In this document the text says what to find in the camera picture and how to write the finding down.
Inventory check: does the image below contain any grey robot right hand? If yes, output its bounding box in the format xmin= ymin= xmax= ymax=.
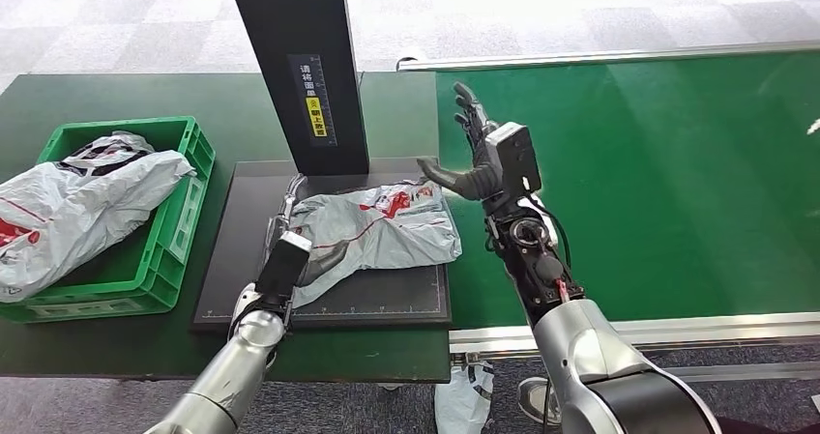
xmin=417 ymin=81 xmax=508 ymax=204

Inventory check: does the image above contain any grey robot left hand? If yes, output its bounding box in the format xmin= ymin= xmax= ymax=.
xmin=263 ymin=173 xmax=351 ymax=288

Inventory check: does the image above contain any grey red printed package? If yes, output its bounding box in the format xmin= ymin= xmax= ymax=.
xmin=290 ymin=179 xmax=464 ymax=310

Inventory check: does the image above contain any black weighing scale platform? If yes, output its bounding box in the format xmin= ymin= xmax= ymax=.
xmin=191 ymin=157 xmax=453 ymax=333

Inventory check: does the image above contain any green plastic basket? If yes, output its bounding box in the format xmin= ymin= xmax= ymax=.
xmin=0 ymin=115 xmax=218 ymax=324

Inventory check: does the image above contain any white black printed package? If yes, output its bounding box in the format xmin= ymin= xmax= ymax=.
xmin=56 ymin=130 xmax=158 ymax=178

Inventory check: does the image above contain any large white plastic package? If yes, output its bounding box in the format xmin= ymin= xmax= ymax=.
xmin=0 ymin=149 xmax=198 ymax=304

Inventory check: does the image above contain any black yellow column label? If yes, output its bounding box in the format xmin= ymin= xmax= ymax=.
xmin=286 ymin=53 xmax=337 ymax=148

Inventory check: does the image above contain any black scale column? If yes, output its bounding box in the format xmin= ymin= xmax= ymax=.
xmin=223 ymin=0 xmax=371 ymax=178

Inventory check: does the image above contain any green conveyor belt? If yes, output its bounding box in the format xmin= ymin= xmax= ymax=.
xmin=435 ymin=51 xmax=820 ymax=332

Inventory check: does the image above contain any dark green table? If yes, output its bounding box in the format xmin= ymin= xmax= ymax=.
xmin=0 ymin=71 xmax=454 ymax=385

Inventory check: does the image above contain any white plastic bag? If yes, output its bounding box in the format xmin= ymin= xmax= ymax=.
xmin=434 ymin=362 xmax=496 ymax=434

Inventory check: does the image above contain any person's grey sneaker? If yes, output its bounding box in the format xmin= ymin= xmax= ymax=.
xmin=516 ymin=377 xmax=564 ymax=428

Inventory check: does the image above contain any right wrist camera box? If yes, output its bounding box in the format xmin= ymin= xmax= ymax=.
xmin=484 ymin=121 xmax=543 ymax=199

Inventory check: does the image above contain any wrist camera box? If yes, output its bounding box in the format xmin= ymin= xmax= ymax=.
xmin=484 ymin=121 xmax=543 ymax=199
xmin=255 ymin=230 xmax=314 ymax=303

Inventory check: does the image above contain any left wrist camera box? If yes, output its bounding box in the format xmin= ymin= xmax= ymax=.
xmin=255 ymin=230 xmax=314 ymax=303

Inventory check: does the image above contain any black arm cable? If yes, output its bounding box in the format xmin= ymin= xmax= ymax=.
xmin=523 ymin=193 xmax=572 ymax=274

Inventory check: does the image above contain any metal conveyor side rail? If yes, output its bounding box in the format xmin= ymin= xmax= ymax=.
xmin=448 ymin=312 xmax=820 ymax=357
xmin=395 ymin=40 xmax=820 ymax=73

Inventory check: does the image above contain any grey conveyor frame bar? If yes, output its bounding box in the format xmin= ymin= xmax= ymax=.
xmin=665 ymin=361 xmax=820 ymax=385

